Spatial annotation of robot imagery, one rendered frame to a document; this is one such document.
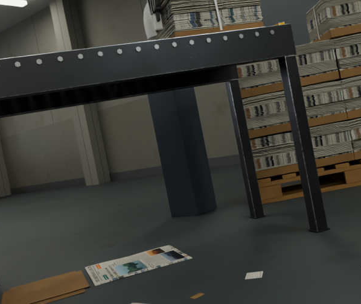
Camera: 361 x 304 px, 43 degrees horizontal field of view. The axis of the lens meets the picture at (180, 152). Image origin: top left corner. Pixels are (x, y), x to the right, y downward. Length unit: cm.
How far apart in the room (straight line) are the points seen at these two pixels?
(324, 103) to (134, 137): 437
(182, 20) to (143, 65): 32
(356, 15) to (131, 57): 157
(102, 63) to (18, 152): 755
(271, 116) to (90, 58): 133
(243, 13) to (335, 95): 97
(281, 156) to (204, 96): 335
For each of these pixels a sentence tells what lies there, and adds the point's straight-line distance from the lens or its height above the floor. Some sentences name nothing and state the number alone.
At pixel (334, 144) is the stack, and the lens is 270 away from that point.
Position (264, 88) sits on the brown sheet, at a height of 63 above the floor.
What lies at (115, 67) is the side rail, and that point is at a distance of 157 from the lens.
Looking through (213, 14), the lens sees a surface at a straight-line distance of 189.
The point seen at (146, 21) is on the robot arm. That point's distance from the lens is 278.
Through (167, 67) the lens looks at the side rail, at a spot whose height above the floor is 70.
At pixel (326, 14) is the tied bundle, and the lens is 279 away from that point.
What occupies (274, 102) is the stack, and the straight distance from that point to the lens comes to 263.
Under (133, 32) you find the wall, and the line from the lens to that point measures 666.
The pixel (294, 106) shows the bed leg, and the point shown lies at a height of 49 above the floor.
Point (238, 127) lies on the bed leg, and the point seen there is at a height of 45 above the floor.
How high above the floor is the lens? 46
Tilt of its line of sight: 2 degrees down
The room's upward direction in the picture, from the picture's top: 11 degrees counter-clockwise
